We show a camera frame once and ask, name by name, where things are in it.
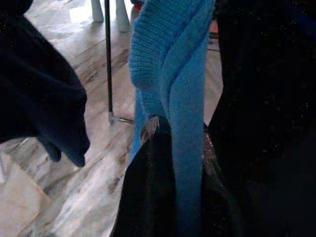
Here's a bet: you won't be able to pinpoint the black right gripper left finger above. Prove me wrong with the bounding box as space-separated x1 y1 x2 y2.
111 116 179 237

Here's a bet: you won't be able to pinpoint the black metal clothes rack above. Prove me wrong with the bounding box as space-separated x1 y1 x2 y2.
103 0 136 126

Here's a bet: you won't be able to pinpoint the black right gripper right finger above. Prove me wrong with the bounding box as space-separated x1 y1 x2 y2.
201 122 245 237

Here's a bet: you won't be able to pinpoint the dark navy garment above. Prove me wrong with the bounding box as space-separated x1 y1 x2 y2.
0 0 90 168

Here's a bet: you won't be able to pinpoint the black garment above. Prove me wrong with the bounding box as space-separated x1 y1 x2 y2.
204 0 316 237

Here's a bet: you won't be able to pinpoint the blue knit sweater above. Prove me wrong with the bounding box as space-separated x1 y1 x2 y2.
128 0 217 237

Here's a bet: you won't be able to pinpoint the white plastic chair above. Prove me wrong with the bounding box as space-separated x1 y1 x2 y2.
90 0 132 33

